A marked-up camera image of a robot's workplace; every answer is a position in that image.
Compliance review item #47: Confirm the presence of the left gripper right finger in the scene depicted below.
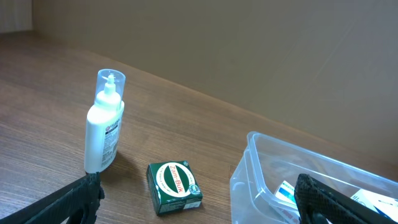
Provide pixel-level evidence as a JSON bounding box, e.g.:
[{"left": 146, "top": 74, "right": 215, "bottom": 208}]
[{"left": 294, "top": 174, "right": 395, "bottom": 224}]

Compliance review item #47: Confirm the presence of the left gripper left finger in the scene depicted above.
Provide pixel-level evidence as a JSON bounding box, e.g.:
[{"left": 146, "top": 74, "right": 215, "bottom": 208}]
[{"left": 1, "top": 172, "right": 104, "bottom": 224}]

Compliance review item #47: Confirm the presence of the white medicine box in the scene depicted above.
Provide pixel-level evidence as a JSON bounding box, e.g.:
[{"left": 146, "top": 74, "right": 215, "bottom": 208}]
[{"left": 351, "top": 189, "right": 398, "bottom": 222}]

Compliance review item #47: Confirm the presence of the green Zam-Buk box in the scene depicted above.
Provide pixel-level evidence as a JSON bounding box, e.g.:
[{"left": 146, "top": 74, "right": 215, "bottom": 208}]
[{"left": 146, "top": 161, "right": 203, "bottom": 216}]

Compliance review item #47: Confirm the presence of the clear plastic container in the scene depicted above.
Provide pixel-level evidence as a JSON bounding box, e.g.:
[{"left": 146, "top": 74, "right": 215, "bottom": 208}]
[{"left": 230, "top": 131, "right": 397, "bottom": 223}]

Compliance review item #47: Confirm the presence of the white spray bottle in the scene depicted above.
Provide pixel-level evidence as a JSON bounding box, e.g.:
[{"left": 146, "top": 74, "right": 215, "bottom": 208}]
[{"left": 84, "top": 68, "right": 126, "bottom": 174}]

